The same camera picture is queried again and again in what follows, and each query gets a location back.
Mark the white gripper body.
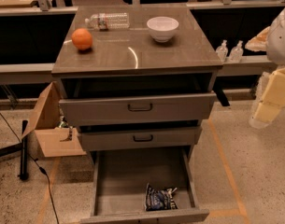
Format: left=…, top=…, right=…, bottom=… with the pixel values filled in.
left=249, top=67, right=285, bottom=129

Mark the blue chip bag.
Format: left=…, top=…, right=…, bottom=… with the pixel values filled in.
left=145, top=184, right=178, bottom=211

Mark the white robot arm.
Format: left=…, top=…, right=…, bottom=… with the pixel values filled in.
left=249, top=8, right=285, bottom=129

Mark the grey top drawer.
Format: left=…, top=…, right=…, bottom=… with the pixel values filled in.
left=60, top=93, right=216, bottom=126

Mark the grey drawer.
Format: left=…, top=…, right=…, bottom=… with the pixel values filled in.
left=78, top=126, right=202, bottom=151
left=60, top=93, right=216, bottom=126
left=80, top=147, right=209, bottom=224

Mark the grey middle drawer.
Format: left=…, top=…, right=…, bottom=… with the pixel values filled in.
left=78, top=126, right=202, bottom=151

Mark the grey drawer cabinet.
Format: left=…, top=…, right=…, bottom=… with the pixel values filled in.
left=50, top=5, right=224, bottom=161

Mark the grey bottom drawer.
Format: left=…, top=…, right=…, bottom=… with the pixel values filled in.
left=80, top=147, right=209, bottom=224

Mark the right clear pump bottle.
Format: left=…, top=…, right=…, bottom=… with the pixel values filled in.
left=229, top=40, right=243, bottom=63

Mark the clear pump bottle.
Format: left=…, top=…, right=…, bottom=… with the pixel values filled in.
left=216, top=40, right=228, bottom=62
left=229, top=40, right=243, bottom=63

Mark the left clear pump bottle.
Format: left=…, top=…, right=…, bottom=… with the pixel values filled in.
left=216, top=40, right=228, bottom=62

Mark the white bowl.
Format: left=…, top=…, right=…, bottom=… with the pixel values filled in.
left=147, top=17, right=179, bottom=43

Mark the clear plastic water bottle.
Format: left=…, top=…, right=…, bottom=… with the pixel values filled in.
left=84, top=12, right=130, bottom=31

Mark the orange fruit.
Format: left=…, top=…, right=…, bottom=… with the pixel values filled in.
left=71, top=28, right=93, bottom=50

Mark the brown cardboard box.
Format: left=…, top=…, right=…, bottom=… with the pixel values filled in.
left=22, top=83, right=86, bottom=157

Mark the black floor stand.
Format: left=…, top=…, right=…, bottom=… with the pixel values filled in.
left=0, top=119, right=30, bottom=182

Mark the grey metal railing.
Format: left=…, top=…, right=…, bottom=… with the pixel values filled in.
left=0, top=0, right=285, bottom=85

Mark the black cable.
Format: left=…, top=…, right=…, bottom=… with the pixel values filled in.
left=0, top=102, right=61, bottom=224

